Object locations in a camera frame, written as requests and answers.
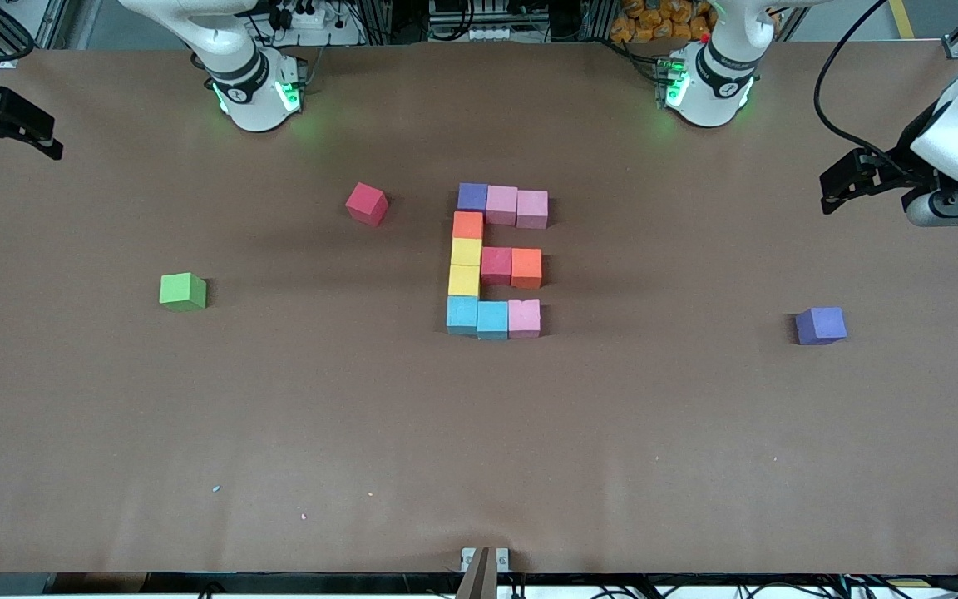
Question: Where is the pink foam cube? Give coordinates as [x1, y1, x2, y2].
[516, 190, 550, 230]
[486, 185, 520, 226]
[508, 299, 542, 339]

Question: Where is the green foam cube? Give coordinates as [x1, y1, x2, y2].
[159, 272, 208, 313]

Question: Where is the bag of orange fruits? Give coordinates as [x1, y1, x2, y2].
[610, 0, 717, 44]

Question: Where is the white power strip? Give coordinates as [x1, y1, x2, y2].
[267, 4, 332, 30]
[427, 23, 530, 42]

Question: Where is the small metal table bracket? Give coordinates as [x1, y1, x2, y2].
[460, 547, 511, 574]

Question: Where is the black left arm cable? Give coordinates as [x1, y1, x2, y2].
[813, 0, 912, 180]

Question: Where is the brown tapered post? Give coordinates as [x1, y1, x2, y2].
[455, 547, 499, 599]

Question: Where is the brown paper table cover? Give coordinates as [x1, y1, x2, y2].
[0, 42, 958, 577]

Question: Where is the blue foam cube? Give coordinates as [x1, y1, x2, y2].
[447, 295, 480, 336]
[477, 300, 511, 341]

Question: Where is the red foam cube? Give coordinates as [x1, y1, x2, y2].
[345, 182, 390, 228]
[481, 246, 514, 286]

